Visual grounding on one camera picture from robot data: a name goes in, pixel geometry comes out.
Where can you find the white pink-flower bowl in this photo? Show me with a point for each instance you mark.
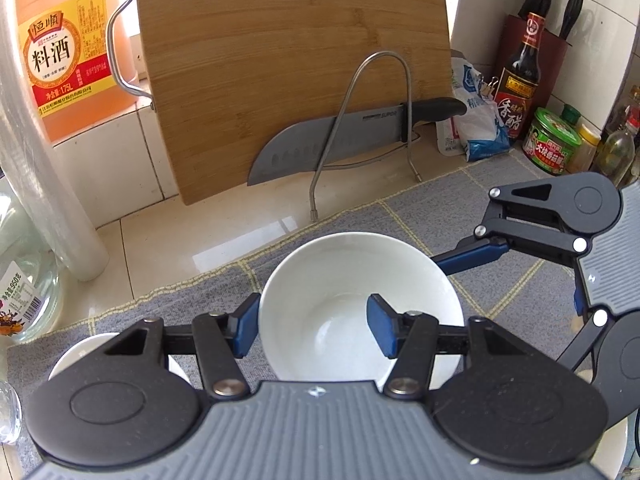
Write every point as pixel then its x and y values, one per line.
pixel 82 352
pixel 350 270

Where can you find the small clear plastic bottle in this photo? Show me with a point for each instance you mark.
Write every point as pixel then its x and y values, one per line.
pixel 9 410

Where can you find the grey checked cloth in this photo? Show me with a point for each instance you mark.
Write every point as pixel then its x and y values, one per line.
pixel 425 210

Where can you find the plastic wrap roll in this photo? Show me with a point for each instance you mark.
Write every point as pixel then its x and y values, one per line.
pixel 40 160

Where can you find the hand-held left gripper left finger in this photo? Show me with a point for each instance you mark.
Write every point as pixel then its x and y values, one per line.
pixel 247 325

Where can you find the orange cooking wine jug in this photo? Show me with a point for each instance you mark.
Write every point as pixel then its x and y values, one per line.
pixel 65 60

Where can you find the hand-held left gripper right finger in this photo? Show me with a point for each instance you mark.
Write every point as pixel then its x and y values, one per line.
pixel 380 327

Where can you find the green lidded sauce jar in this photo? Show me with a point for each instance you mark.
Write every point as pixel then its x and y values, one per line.
pixel 550 145

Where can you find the small green-lid jar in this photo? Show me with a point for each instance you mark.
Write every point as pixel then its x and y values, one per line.
pixel 570 112

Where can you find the clear red-cap bottle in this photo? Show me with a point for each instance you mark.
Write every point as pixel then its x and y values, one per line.
pixel 617 155

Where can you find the bamboo cutting board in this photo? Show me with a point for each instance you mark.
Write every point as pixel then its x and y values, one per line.
pixel 275 60

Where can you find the binder clip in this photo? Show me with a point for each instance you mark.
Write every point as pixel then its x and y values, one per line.
pixel 487 87

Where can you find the dark red knife block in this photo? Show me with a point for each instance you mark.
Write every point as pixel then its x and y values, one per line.
pixel 555 70

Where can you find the yellow-lid spice jar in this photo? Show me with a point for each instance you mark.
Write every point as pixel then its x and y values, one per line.
pixel 587 145

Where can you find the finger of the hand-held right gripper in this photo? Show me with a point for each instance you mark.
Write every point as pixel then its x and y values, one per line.
pixel 582 345
pixel 475 255

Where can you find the dark vinegar bottle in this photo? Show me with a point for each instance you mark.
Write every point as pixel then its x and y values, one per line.
pixel 520 85

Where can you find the clear labelled bottle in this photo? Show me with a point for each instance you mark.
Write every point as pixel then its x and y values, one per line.
pixel 25 300

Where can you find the white and blue salt bag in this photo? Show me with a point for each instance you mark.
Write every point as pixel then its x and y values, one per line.
pixel 480 130

